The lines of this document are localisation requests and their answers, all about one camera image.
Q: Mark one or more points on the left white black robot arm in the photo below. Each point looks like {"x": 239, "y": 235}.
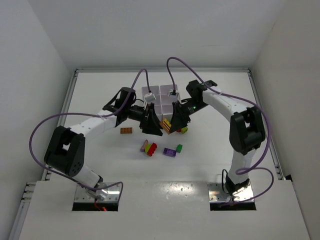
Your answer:
{"x": 66, "y": 149}

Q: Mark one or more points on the left white divided container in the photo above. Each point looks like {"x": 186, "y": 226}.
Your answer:
{"x": 155, "y": 89}

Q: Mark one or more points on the white divided container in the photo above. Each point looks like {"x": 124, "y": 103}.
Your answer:
{"x": 155, "y": 89}
{"x": 166, "y": 100}

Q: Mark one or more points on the dark green lego brick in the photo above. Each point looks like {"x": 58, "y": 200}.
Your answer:
{"x": 179, "y": 148}

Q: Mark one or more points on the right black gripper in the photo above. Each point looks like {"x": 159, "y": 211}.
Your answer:
{"x": 182, "y": 111}

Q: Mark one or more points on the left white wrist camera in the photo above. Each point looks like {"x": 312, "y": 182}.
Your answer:
{"x": 149, "y": 98}

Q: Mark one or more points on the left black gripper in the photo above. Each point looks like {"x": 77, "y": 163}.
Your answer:
{"x": 146, "y": 115}

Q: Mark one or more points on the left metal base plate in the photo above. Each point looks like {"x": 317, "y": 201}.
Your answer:
{"x": 107, "y": 195}

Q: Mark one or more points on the purple butterfly lego brick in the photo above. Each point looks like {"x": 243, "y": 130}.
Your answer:
{"x": 142, "y": 149}

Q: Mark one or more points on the metal base plate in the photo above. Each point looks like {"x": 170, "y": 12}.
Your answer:
{"x": 107, "y": 195}
{"x": 218, "y": 196}

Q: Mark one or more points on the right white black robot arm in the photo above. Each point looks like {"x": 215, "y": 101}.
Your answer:
{"x": 246, "y": 128}

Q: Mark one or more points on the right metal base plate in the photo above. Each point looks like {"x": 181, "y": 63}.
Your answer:
{"x": 218, "y": 196}

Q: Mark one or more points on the right white divided container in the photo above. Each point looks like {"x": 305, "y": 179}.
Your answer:
{"x": 166, "y": 100}

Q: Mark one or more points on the small lime lego brick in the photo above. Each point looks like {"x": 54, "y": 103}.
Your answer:
{"x": 184, "y": 130}

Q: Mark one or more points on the orange lego plate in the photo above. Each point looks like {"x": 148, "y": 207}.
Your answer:
{"x": 126, "y": 130}
{"x": 166, "y": 125}

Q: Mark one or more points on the lime green lego brick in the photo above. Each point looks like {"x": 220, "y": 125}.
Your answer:
{"x": 146, "y": 150}

